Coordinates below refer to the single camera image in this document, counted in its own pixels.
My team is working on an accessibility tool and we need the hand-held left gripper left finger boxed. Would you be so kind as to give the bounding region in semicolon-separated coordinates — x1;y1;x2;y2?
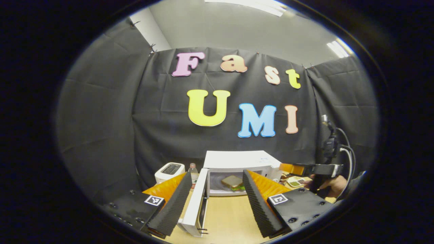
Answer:
98;171;193;238

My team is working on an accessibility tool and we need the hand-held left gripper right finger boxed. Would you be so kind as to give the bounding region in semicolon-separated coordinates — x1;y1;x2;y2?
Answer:
242;169;334;238

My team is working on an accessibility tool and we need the sandwich with lettuce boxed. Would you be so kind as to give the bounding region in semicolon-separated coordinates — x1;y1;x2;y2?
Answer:
221;175;245;191

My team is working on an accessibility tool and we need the white microwave oven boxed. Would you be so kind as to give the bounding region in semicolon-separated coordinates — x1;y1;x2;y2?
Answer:
177;150;283;238

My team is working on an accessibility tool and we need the white divided dish with beans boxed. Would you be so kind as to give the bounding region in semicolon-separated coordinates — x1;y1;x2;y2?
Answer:
287;176;307;188

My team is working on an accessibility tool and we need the white toaster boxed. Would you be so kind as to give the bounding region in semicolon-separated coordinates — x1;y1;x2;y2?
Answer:
155;162;186;184

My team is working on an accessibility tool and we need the clear plastic water bottle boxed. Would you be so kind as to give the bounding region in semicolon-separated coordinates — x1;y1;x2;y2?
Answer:
188;163;199;189

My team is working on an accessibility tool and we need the small ceiling light panel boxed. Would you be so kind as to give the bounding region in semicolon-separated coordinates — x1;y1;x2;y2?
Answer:
327;38;354;59

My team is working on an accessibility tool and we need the black backdrop cloth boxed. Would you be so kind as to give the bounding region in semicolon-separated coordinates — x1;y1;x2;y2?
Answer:
56;17;380;207

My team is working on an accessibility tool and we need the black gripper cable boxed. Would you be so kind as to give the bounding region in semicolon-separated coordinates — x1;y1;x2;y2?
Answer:
335;127;357;200

